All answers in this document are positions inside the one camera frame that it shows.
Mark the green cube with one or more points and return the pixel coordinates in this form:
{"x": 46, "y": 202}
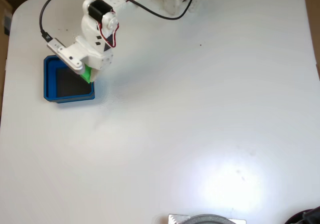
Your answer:
{"x": 86, "y": 74}

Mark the blue square box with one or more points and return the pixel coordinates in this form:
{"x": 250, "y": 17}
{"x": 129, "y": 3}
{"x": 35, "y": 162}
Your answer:
{"x": 50, "y": 84}

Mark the silver foil sheet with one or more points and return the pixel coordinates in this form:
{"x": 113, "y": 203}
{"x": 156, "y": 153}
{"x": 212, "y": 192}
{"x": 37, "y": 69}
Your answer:
{"x": 176, "y": 219}

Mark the gray round disc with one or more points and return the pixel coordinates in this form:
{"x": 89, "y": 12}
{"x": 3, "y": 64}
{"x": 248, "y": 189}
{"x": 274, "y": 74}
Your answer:
{"x": 210, "y": 220}

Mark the black round object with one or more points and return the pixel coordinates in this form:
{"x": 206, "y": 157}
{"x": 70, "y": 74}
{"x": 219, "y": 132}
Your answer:
{"x": 307, "y": 217}

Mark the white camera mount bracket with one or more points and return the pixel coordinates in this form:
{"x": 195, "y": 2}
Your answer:
{"x": 75, "y": 53}

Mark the silver camera box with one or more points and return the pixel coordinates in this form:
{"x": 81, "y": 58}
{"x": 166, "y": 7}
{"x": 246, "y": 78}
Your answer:
{"x": 55, "y": 47}

